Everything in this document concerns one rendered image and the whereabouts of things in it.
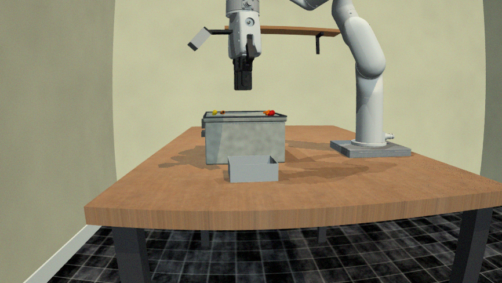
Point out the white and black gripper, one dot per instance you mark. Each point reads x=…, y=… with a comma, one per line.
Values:
x=247, y=35

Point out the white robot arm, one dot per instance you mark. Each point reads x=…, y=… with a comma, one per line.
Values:
x=369, y=63

